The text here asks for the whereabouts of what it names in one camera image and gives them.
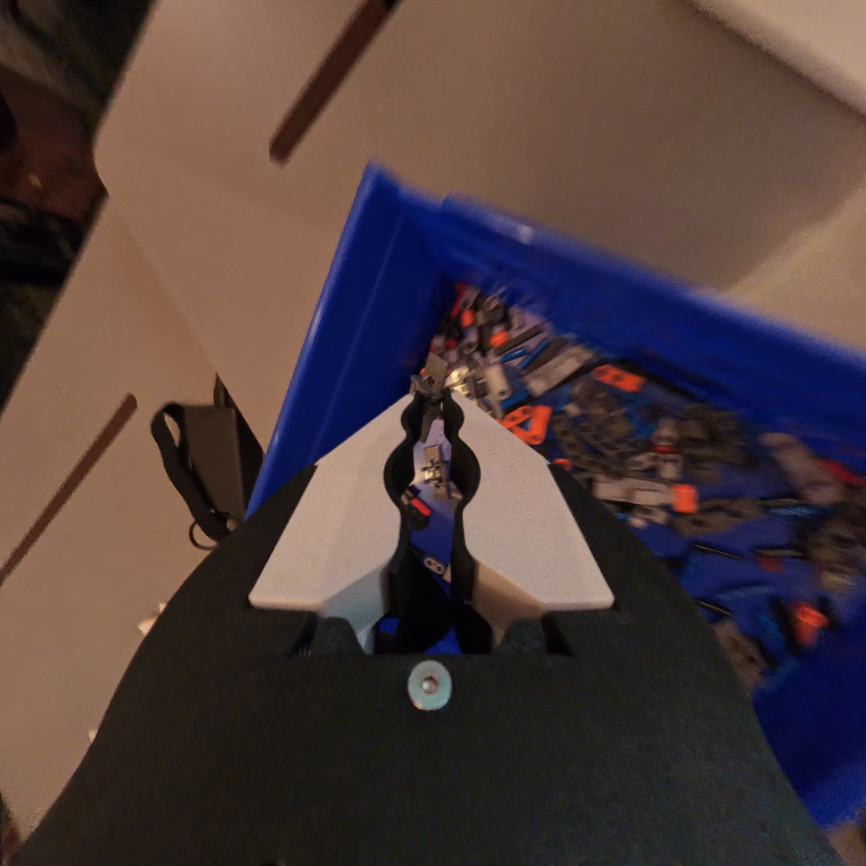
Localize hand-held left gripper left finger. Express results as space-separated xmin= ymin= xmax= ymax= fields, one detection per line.
xmin=248 ymin=394 xmax=420 ymax=654

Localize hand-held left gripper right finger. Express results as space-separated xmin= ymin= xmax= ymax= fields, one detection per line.
xmin=441 ymin=391 xmax=617 ymax=647

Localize heap of mixed toy parts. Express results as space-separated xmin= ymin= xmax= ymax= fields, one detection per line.
xmin=402 ymin=281 xmax=866 ymax=684

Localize single grey track link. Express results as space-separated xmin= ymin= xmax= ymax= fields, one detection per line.
xmin=409 ymin=352 xmax=453 ymax=444

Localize blue object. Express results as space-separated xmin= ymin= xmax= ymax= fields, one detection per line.
xmin=247 ymin=162 xmax=866 ymax=829

